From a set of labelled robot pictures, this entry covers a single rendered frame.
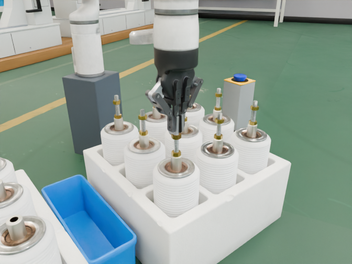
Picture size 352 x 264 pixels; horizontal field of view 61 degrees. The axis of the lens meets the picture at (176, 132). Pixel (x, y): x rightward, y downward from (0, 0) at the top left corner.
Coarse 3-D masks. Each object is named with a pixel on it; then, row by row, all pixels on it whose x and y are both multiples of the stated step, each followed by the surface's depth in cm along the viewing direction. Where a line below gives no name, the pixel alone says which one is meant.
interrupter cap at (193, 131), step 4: (188, 124) 79; (188, 128) 77; (192, 128) 77; (196, 128) 76; (188, 132) 76; (192, 132) 75; (196, 132) 75; (184, 136) 73; (188, 136) 73; (192, 136) 73
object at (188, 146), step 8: (168, 136) 74; (200, 136) 74; (168, 144) 74; (184, 144) 72; (192, 144) 73; (200, 144) 75; (168, 152) 76; (184, 152) 73; (192, 152) 74; (192, 160) 75
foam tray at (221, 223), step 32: (96, 160) 77; (128, 192) 65; (224, 192) 65; (256, 192) 70; (128, 224) 70; (160, 224) 57; (192, 224) 58; (224, 224) 66; (256, 224) 76; (160, 256) 60; (192, 256) 62; (224, 256) 71
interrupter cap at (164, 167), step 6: (162, 162) 62; (168, 162) 62; (186, 162) 62; (192, 162) 62; (162, 168) 60; (168, 168) 61; (186, 168) 60; (192, 168) 60; (162, 174) 58; (168, 174) 58; (174, 174) 58; (180, 174) 58; (186, 174) 58
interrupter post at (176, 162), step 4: (172, 156) 59; (180, 156) 59; (172, 160) 59; (176, 160) 59; (180, 160) 59; (172, 164) 60; (176, 164) 59; (180, 164) 60; (172, 168) 60; (176, 168) 60; (180, 168) 60
